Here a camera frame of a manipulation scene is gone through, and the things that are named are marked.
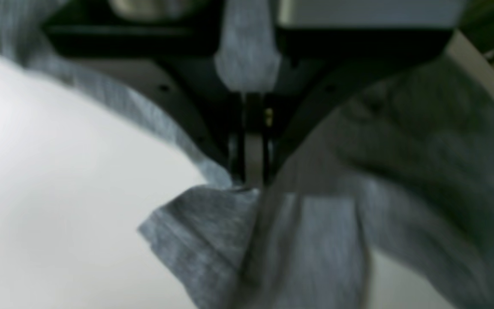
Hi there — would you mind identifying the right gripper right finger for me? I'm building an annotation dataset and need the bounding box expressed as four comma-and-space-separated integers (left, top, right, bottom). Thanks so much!
263, 0, 466, 185

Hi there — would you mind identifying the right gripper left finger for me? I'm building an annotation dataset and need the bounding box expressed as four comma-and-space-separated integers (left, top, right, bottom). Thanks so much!
41, 0, 245, 184

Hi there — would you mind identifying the grey T-shirt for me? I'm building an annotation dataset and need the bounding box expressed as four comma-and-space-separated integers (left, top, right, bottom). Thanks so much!
0, 0, 494, 309

